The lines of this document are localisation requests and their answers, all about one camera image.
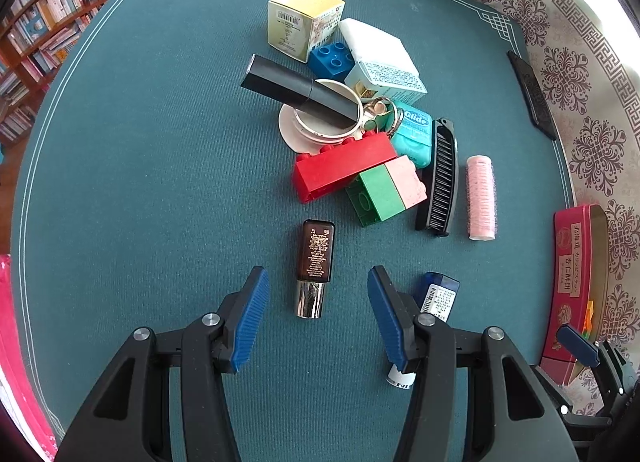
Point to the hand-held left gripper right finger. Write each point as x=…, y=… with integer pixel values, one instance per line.
x=387, y=317

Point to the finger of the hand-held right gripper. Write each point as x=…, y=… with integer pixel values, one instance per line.
x=577, y=344

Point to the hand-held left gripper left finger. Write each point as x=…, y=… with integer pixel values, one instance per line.
x=250, y=322

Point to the blue labelled bottle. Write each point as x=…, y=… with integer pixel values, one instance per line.
x=440, y=297

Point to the red tin box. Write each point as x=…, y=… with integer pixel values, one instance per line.
x=570, y=262

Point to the brown foundation bottle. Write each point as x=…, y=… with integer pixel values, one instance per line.
x=315, y=252

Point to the green and pink toy brick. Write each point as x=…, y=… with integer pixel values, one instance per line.
x=385, y=192

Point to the black comb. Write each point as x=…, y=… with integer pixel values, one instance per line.
x=440, y=182

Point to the pink hair roller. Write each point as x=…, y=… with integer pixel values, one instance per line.
x=481, y=197

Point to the red toy brick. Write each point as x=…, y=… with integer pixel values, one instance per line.
x=340, y=169

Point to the teal dental floss case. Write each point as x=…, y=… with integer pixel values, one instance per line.
x=415, y=137

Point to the cream plastic cup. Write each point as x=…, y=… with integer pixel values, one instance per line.
x=305, y=136

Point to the black cosmetic tube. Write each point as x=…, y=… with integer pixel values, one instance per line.
x=285, y=82

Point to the white tissue pack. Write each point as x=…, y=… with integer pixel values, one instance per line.
x=375, y=42

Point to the yellow cardboard box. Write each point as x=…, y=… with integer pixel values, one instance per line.
x=292, y=24

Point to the teal felt desktop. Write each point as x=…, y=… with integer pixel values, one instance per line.
x=150, y=142

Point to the pink cloth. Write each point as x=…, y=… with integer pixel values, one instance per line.
x=20, y=367

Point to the pale dotted cardboard box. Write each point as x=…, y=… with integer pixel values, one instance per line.
x=390, y=82

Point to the patterned sofa cover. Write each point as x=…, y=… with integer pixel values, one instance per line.
x=575, y=92

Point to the black smartphone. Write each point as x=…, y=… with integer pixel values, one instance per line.
x=530, y=92

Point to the blue toy brick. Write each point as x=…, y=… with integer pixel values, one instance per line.
x=327, y=59

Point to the wooden bookshelf with books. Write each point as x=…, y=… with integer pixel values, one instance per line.
x=50, y=7

